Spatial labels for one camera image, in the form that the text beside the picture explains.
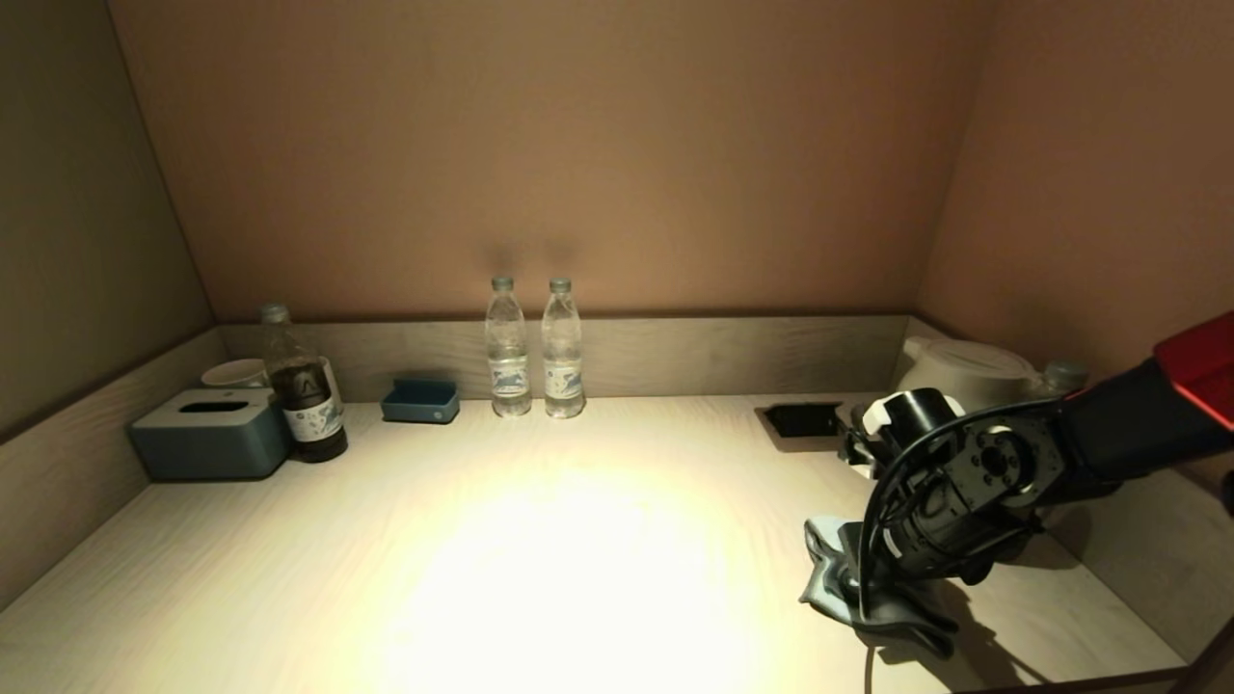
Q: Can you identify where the light blue microfibre cloth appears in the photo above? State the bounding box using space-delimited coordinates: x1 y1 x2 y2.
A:
800 516 960 661

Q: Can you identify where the recessed black socket box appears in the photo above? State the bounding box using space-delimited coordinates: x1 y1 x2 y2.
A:
755 402 849 452

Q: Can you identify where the white electric kettle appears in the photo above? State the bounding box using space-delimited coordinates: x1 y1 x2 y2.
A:
899 335 1047 415

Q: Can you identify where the dark tea bottle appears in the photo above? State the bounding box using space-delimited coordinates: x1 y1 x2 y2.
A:
260 304 349 464
1041 361 1092 401

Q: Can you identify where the clear water bottle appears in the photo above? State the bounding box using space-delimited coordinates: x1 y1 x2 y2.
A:
541 279 586 419
485 278 532 418

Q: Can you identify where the small blue tray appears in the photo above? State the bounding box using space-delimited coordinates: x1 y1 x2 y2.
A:
381 378 461 425

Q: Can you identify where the white cup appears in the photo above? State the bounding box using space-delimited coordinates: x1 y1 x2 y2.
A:
201 359 269 389

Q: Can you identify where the blue tissue box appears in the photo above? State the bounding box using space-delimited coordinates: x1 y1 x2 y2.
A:
130 388 293 481

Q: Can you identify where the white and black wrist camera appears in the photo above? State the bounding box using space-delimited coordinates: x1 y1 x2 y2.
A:
861 387 965 466

